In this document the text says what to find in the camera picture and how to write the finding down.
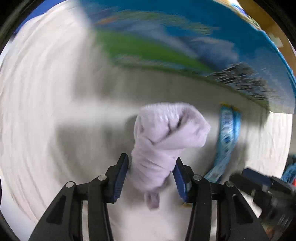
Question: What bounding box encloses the white sock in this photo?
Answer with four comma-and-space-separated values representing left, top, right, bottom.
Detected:
129, 102, 211, 210

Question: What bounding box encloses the blue snack packet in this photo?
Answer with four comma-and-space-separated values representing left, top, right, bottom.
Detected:
205, 104, 241, 183

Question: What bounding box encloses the cardboard box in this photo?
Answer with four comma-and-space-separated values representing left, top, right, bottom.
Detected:
80, 1, 295, 114

